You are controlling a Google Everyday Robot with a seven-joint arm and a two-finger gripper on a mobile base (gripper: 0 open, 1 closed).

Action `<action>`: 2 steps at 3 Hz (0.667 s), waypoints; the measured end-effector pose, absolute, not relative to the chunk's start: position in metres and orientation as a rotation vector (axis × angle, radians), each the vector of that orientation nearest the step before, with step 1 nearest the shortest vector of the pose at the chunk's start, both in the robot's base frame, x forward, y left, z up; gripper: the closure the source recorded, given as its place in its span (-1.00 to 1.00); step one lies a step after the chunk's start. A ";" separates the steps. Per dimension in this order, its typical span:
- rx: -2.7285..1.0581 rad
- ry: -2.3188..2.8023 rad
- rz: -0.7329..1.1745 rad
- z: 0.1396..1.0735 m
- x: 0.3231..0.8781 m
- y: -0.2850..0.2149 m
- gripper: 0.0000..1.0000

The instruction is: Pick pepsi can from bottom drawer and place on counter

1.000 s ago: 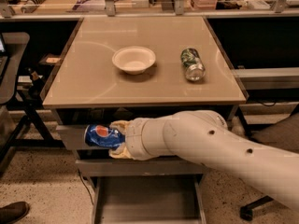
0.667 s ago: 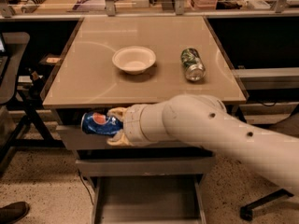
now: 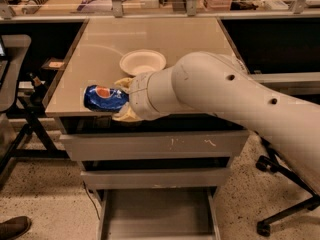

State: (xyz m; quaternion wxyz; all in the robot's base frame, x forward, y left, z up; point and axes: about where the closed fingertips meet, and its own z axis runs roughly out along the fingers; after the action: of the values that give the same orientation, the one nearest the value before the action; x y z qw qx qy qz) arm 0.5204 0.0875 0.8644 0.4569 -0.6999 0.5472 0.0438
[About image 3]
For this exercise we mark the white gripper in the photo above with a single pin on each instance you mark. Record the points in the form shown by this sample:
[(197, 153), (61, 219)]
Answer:
[(139, 96)]

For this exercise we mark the blue pepsi can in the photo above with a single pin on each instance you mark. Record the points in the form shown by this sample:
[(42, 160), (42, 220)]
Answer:
[(99, 98)]

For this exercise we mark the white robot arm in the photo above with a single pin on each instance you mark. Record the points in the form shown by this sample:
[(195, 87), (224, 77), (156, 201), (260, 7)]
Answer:
[(215, 84)]

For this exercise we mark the grey drawer cabinet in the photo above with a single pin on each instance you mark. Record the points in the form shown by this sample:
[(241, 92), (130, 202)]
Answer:
[(94, 60)]

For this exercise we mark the grey top drawer front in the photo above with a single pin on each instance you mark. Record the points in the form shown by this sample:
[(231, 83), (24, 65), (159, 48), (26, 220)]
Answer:
[(154, 145)]

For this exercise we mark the grey drawer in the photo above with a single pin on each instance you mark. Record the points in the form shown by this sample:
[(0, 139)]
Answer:
[(155, 179), (154, 145)]

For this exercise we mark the grey middle drawer front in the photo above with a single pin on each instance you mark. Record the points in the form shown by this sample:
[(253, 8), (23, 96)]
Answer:
[(155, 179)]

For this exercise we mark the open bottom drawer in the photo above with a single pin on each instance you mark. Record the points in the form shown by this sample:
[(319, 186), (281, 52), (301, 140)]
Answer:
[(158, 214)]

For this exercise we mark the white paper bowl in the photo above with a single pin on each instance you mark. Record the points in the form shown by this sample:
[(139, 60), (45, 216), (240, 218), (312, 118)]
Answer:
[(141, 61)]

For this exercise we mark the brown shoe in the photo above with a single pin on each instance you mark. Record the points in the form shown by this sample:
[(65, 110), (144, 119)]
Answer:
[(14, 227)]

